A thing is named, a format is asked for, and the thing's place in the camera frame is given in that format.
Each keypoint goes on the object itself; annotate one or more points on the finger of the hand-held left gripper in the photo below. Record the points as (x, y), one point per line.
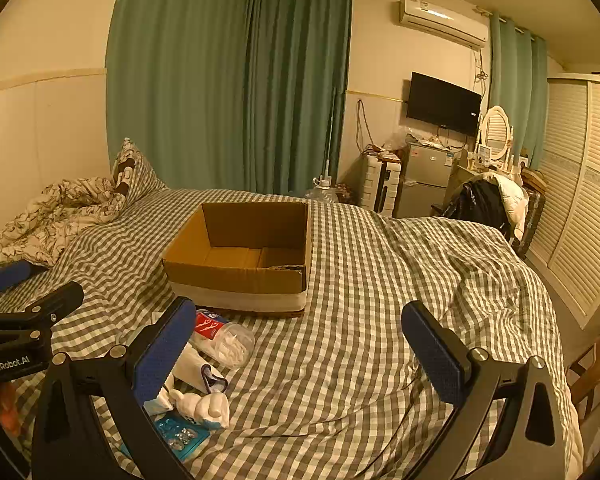
(55, 300)
(7, 274)

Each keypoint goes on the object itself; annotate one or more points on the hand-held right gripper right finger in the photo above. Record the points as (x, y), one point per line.
(437, 355)

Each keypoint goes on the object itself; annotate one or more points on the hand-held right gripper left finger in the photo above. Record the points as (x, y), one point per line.
(162, 350)

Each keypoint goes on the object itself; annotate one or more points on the white tube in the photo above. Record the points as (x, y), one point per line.
(192, 367)

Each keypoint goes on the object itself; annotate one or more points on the clear cotton swab jar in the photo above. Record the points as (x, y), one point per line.
(230, 345)

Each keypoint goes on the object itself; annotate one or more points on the white soft object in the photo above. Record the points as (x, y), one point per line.
(205, 407)

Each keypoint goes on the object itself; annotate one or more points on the blue blister card pack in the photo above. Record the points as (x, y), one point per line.
(180, 437)

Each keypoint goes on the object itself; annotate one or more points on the cardboard box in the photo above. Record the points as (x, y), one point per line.
(230, 280)

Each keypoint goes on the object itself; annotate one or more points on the person's left hand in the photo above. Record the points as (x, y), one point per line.
(2, 410)

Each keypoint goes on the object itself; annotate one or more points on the floral white blanket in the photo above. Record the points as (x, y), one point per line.
(45, 215)

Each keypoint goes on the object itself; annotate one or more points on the checked pillow with brown patch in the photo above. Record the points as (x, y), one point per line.
(137, 175)

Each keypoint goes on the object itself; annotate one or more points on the black jacket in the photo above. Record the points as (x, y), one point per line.
(480, 202)

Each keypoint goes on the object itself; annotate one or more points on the dark brown suitcase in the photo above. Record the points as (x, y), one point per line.
(532, 225)

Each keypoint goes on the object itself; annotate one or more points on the grey small fridge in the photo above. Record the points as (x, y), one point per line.
(425, 185)

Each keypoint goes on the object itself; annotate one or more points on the white padded jacket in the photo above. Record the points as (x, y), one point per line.
(515, 200)

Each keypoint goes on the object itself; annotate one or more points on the white ribbed suitcase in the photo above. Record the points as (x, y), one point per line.
(382, 185)

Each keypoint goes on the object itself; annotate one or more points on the patterned brown bag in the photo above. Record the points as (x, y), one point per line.
(344, 195)

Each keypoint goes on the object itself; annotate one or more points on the white dressing table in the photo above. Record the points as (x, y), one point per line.
(467, 166)

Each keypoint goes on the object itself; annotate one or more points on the clear water jug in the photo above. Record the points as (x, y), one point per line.
(322, 194)

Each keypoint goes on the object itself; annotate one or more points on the wooden woven basket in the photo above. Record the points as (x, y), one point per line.
(534, 180)

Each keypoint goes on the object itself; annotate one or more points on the clear plastic bags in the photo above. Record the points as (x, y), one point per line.
(400, 141)

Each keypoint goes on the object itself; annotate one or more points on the white louvred wardrobe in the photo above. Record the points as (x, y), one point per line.
(580, 185)

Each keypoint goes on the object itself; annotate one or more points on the white oval vanity mirror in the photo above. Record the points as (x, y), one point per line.
(496, 130)

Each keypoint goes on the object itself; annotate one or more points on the wide green curtain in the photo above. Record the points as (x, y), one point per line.
(180, 85)

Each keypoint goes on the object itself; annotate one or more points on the green curtain with eyelets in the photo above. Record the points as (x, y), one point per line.
(517, 85)

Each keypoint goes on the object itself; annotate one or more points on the narrow green curtain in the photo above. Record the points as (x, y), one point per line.
(300, 85)

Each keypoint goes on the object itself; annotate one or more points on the white air conditioner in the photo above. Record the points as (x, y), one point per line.
(440, 22)

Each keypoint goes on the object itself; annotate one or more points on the black wall television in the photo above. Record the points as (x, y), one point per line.
(442, 102)

